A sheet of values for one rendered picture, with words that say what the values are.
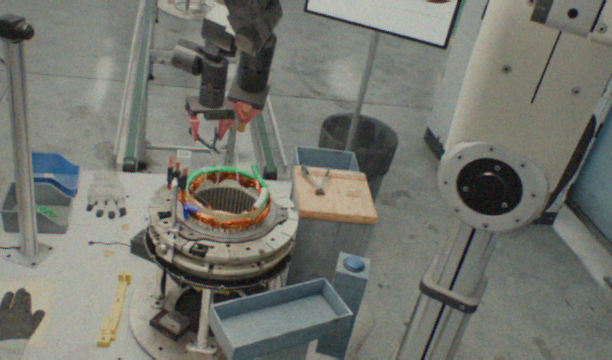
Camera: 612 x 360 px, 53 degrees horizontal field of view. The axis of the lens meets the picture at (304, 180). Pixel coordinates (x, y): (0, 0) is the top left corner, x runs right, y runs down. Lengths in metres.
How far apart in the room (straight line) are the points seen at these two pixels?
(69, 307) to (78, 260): 0.17
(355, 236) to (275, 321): 0.39
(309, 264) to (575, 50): 0.92
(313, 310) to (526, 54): 0.66
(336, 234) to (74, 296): 0.64
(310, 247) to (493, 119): 0.73
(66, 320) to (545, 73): 1.15
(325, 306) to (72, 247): 0.76
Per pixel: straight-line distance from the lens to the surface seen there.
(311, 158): 1.72
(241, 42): 1.01
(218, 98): 1.38
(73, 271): 1.66
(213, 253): 1.22
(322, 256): 1.53
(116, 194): 1.89
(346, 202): 1.50
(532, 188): 0.95
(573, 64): 0.85
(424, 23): 2.18
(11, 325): 1.52
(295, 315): 1.23
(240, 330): 1.18
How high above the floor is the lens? 1.87
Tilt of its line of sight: 31 degrees down
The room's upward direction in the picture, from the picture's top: 12 degrees clockwise
